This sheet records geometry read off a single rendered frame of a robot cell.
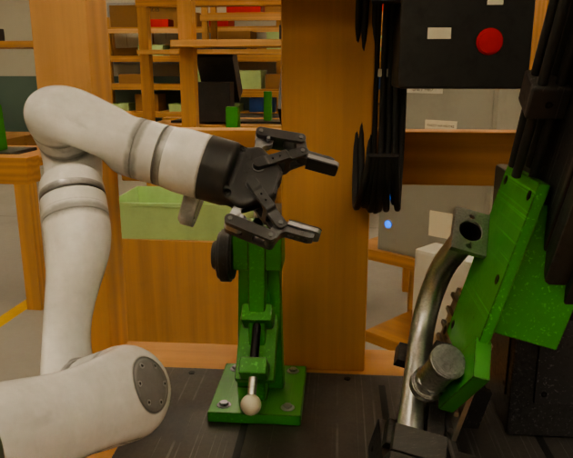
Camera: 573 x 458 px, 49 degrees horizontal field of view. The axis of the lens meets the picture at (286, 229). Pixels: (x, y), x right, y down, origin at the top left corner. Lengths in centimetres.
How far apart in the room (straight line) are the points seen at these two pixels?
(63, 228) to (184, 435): 35
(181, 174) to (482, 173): 57
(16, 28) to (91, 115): 1161
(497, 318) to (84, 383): 39
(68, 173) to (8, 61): 1172
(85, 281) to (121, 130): 17
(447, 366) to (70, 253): 40
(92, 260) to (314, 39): 49
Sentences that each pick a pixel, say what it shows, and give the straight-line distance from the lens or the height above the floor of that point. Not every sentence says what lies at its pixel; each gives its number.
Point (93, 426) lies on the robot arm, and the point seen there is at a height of 110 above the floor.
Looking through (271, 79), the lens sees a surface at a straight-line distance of 773.
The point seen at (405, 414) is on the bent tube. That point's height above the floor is 100.
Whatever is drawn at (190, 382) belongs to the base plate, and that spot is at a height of 90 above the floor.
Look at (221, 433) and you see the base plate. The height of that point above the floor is 90.
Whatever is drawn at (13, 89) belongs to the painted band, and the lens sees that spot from 1240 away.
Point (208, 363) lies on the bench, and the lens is 112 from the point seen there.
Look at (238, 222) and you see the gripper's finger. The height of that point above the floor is 122.
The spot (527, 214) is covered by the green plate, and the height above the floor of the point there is 124.
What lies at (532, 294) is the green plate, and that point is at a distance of 67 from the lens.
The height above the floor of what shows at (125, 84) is 114.
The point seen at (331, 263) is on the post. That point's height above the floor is 107.
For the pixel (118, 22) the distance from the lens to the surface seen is 1149.
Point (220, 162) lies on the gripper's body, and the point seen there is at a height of 128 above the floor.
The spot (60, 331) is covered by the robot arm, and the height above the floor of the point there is 112.
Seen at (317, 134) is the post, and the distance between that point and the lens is 97.
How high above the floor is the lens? 138
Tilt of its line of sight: 14 degrees down
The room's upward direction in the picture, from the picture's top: straight up
